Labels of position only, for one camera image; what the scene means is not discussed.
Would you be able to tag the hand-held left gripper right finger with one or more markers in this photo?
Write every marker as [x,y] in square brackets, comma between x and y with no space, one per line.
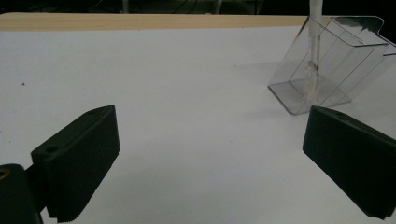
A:
[351,158]

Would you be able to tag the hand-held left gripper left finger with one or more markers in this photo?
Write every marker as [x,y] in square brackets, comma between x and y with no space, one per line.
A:
[77,161]

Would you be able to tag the clear plastic organizer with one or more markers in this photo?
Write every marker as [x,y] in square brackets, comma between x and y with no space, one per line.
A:
[336,62]

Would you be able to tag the white pen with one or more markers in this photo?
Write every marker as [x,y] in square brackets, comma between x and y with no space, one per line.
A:
[314,46]

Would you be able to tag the white table cover sheet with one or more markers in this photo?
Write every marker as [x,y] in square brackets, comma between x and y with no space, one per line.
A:
[186,93]

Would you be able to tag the wooden table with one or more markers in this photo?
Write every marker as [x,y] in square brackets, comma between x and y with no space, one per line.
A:
[140,21]

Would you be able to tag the white desk leg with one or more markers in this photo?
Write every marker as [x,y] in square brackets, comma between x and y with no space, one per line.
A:
[218,6]
[125,5]

